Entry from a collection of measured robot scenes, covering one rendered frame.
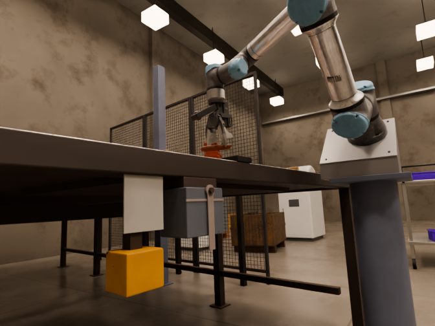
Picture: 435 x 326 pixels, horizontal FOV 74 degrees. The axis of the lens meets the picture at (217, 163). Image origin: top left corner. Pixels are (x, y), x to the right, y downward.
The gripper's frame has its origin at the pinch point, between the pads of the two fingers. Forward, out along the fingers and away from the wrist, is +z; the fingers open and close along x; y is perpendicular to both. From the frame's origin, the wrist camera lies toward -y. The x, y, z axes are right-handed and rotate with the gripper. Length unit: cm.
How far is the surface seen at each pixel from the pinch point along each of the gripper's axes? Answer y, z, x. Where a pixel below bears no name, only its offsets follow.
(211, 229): -30, 27, -34
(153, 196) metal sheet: -45, 18, -34
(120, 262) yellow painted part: -54, 30, -36
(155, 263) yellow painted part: -47, 32, -37
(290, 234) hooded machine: 414, 118, 304
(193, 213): -35, 23, -34
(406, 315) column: 42, 67, -47
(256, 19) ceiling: 516, -455, 433
